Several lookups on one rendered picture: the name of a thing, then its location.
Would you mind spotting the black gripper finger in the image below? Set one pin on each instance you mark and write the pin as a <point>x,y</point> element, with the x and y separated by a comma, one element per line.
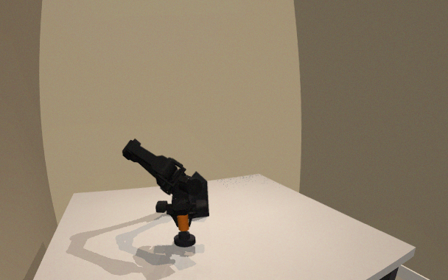
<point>191,214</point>
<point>174,218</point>

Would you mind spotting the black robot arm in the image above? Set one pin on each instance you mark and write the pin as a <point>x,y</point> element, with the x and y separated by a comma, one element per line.
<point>167,174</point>

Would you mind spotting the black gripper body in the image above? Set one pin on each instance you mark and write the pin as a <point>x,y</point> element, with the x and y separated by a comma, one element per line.
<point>162,206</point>

